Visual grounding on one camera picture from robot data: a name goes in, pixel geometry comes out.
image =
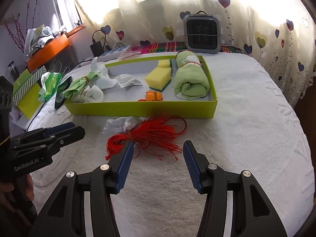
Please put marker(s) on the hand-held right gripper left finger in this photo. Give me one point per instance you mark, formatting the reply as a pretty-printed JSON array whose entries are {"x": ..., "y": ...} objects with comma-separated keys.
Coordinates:
[{"x": 123, "y": 170}]

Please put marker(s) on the window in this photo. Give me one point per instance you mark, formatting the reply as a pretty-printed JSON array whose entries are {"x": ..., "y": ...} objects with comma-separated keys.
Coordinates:
[{"x": 66, "y": 2}]

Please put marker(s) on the pink printed packet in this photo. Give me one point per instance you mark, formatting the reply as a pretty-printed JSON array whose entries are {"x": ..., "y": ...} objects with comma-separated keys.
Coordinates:
[{"x": 128, "y": 55}]

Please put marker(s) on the black smartphone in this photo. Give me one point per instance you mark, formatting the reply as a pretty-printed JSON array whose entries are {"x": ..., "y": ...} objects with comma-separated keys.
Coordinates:
[{"x": 61, "y": 93}]

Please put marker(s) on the green tissue packet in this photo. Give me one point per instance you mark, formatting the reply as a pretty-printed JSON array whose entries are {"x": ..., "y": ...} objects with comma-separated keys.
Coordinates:
[{"x": 50, "y": 84}]

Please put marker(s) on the orange rubber toy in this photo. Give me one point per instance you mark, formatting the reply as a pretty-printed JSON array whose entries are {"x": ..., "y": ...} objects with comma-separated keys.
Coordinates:
[{"x": 153, "y": 95}]

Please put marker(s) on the colourful plaid cloth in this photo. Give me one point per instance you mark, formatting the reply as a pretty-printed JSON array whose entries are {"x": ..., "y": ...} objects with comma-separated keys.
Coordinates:
[{"x": 160, "y": 47}]

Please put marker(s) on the yellow sponge with green pad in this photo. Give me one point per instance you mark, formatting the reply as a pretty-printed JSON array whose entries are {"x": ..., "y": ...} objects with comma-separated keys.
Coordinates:
[
  {"x": 158, "y": 76},
  {"x": 164, "y": 63}
]

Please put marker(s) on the crumpled white cloth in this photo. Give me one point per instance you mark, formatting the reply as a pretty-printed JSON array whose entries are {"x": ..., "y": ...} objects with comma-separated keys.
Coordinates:
[{"x": 116, "y": 123}]

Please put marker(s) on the orange shelf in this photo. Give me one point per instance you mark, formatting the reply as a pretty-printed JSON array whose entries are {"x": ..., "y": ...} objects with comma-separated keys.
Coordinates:
[{"x": 47, "y": 51}]

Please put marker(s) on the person's left hand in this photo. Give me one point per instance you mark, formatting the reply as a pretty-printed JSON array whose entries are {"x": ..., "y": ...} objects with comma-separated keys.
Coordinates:
[{"x": 7, "y": 195}]

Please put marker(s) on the heart print curtain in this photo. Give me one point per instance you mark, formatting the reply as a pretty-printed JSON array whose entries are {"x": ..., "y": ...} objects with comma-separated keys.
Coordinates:
[{"x": 271, "y": 29}]

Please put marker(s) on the black charger adapter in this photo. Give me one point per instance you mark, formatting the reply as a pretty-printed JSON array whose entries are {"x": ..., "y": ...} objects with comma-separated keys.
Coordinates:
[{"x": 96, "y": 49}]

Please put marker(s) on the grey portable heater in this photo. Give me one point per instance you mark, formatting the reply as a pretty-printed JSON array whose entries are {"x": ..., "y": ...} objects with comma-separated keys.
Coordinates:
[{"x": 201, "y": 32}]

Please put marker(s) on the white sock bundle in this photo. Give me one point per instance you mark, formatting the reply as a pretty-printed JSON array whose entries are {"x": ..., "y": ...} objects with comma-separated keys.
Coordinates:
[
  {"x": 106, "y": 82},
  {"x": 93, "y": 95}
]

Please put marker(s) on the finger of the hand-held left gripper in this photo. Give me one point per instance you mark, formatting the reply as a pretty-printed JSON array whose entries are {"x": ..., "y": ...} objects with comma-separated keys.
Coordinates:
[
  {"x": 71, "y": 135},
  {"x": 56, "y": 128}
]

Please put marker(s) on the white power strip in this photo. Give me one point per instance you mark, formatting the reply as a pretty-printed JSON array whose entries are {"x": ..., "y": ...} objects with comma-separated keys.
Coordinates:
[{"x": 116, "y": 51}]

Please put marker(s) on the green cloth bundle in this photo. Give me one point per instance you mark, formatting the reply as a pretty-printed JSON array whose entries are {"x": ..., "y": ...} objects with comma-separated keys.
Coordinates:
[{"x": 76, "y": 86}]

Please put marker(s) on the orange window sill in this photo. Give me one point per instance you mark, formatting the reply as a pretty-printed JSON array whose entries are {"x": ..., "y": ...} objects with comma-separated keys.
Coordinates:
[{"x": 75, "y": 30}]

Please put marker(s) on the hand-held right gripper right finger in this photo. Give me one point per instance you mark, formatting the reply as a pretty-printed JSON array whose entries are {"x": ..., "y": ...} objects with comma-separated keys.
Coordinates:
[{"x": 192, "y": 170}]

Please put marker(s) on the striped green white box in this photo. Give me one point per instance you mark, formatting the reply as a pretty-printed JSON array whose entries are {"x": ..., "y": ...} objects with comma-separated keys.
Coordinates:
[{"x": 29, "y": 81}]

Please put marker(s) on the lime green box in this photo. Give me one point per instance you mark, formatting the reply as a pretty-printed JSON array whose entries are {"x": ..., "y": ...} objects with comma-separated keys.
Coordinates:
[{"x": 138, "y": 108}]

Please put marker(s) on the clear glass jar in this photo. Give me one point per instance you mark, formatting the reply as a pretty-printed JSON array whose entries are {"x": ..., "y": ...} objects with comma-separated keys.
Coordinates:
[{"x": 12, "y": 70}]

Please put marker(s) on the lime green carton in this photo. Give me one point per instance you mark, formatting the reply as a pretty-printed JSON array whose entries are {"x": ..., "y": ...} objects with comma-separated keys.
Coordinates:
[{"x": 29, "y": 101}]

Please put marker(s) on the green towel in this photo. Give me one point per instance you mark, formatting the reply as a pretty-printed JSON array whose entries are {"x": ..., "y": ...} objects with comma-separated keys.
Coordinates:
[{"x": 190, "y": 81}]

